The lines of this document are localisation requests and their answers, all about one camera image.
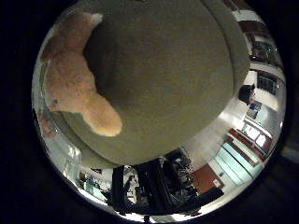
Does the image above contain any beige teddy bear plush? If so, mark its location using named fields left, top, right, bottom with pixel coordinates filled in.
left=40, top=11, right=124, bottom=138

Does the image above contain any clear plastic storage container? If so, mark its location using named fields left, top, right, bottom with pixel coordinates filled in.
left=32, top=105, right=83, bottom=185

